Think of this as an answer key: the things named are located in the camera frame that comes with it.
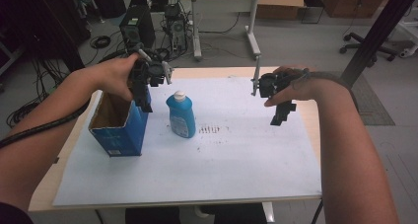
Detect white desk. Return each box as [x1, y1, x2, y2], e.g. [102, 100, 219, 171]
[178, 0, 289, 61]

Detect brown cardboard box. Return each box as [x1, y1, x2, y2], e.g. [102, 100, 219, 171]
[255, 0, 319, 22]

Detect black office chair base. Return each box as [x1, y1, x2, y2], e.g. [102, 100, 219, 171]
[339, 32, 399, 68]

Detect coiled black cable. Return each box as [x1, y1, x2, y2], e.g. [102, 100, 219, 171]
[90, 35, 112, 50]

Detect bundle of black floor cables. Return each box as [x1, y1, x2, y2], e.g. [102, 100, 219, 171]
[5, 57, 72, 129]

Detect black metal post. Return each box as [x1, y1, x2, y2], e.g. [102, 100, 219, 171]
[339, 0, 418, 88]

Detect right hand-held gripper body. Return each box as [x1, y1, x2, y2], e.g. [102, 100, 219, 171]
[257, 72, 299, 126]

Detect grey floor mat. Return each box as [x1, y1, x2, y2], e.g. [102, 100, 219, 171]
[328, 70, 396, 127]

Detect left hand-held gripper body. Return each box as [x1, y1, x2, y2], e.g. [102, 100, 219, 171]
[128, 56, 166, 113]

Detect black computer tower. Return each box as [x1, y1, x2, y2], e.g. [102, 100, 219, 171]
[118, 4, 157, 51]

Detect person's left hand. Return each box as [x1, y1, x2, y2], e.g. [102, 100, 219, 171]
[94, 52, 141, 102]

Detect person's right hand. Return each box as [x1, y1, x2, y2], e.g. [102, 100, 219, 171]
[263, 64, 318, 108]

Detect blue cardboard box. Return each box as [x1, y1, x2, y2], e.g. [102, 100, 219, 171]
[88, 88, 153, 158]

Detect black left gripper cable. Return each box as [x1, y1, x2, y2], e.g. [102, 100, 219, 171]
[0, 100, 92, 150]

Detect blue bottle with white cap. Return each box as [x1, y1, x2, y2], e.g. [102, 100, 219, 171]
[165, 90, 197, 139]

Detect wooden cabinet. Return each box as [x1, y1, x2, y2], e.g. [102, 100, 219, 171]
[316, 0, 394, 20]

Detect open computer tower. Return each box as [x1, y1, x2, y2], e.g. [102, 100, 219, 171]
[163, 2, 189, 54]

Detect white paper sheet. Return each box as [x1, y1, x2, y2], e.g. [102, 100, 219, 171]
[52, 77, 323, 207]

